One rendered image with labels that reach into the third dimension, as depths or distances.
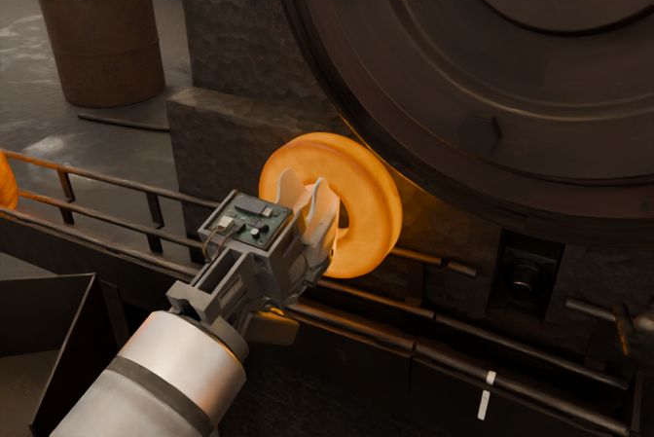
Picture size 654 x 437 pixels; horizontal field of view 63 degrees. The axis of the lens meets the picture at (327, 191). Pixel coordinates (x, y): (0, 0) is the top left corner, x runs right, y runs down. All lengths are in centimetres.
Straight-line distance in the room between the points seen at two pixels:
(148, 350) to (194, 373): 4
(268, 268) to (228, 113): 30
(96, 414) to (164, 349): 6
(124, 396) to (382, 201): 27
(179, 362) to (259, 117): 35
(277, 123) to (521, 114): 38
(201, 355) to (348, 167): 22
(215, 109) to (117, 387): 39
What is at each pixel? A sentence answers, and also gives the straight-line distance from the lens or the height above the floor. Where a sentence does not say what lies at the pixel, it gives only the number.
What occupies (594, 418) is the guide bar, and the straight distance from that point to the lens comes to 56.
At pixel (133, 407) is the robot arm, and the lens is 39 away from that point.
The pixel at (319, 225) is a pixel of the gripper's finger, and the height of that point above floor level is 84.
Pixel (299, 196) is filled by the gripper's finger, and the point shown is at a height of 85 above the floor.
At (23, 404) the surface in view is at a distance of 74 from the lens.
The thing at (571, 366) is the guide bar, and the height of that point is 70.
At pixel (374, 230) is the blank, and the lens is 52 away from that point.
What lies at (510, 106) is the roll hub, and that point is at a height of 101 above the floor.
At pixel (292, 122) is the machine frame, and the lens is 64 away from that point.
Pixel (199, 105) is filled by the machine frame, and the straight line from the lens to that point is 71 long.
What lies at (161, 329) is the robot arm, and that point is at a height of 85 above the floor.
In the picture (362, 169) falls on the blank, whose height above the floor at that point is 89.
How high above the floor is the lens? 112
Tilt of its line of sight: 31 degrees down
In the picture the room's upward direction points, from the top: straight up
